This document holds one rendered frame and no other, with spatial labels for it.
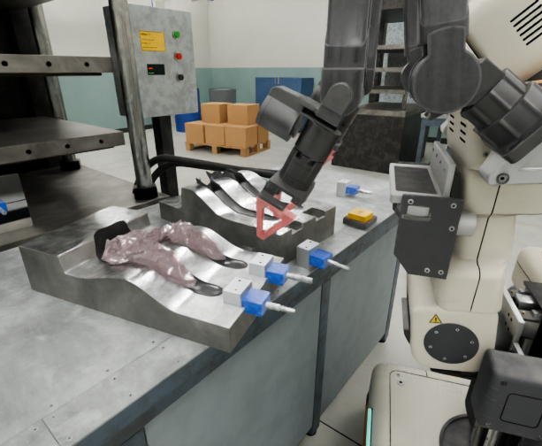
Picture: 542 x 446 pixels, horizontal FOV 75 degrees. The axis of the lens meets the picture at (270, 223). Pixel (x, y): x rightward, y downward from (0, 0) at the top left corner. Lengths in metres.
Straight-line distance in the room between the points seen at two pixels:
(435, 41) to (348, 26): 0.11
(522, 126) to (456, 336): 0.46
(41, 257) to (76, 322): 0.16
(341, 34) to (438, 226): 0.37
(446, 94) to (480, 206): 0.30
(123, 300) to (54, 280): 0.18
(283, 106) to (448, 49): 0.22
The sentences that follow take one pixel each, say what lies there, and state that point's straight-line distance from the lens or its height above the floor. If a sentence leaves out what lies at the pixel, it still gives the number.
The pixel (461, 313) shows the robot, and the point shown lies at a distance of 0.82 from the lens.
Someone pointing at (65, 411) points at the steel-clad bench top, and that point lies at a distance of 0.64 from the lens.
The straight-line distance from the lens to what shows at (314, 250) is 0.88.
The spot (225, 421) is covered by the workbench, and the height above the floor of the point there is 0.50.
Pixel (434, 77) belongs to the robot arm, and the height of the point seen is 1.24.
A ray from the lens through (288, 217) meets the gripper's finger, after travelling 0.54.
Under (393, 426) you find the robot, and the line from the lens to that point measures 1.26.
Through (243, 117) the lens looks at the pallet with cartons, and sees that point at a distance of 5.82.
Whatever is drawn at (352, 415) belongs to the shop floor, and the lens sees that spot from 1.62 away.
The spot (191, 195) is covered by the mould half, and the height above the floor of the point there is 0.92.
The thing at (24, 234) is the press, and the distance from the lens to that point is 1.32.
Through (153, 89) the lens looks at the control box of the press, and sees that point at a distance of 1.59.
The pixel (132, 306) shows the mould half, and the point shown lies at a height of 0.84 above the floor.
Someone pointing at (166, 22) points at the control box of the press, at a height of 1.42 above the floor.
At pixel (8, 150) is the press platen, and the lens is 1.33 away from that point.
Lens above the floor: 1.25
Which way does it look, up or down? 23 degrees down
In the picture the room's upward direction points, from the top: straight up
